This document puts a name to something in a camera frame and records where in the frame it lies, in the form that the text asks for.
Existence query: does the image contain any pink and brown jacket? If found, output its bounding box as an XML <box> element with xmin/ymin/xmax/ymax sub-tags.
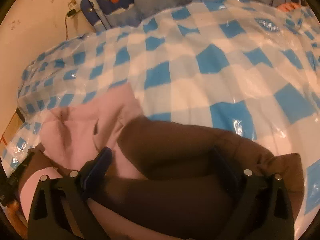
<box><xmin>19</xmin><ymin>84</ymin><xmax>304</xmax><ymax>239</ymax></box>

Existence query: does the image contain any dark charger cable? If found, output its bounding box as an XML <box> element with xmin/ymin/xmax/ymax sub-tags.
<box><xmin>64</xmin><ymin>15</ymin><xmax>70</xmax><ymax>41</ymax></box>

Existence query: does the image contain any blue white checkered plastic bedcover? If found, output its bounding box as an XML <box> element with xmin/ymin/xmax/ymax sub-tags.
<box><xmin>1</xmin><ymin>0</ymin><xmax>319</xmax><ymax>237</ymax></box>

